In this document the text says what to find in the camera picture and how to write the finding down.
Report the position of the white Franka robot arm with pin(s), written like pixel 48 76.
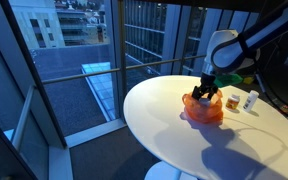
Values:
pixel 227 53

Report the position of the metal window handrail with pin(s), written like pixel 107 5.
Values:
pixel 84 75

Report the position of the orange plastic bag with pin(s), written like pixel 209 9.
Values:
pixel 200 113

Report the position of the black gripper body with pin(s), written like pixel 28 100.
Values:
pixel 208 82

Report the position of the white table pedestal base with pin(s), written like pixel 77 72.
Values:
pixel 162 171

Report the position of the yellow-green object behind table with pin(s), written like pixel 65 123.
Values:
pixel 229 80

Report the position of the dark slanted window frame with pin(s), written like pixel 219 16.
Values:
pixel 34 73

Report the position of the amber pill bottle white cap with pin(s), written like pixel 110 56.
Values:
pixel 232 102

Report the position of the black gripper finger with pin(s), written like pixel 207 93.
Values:
pixel 196 92
pixel 213 94

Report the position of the tall white plastic bottle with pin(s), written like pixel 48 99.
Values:
pixel 250 101

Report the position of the grey window mullion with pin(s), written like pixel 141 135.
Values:
pixel 122 50

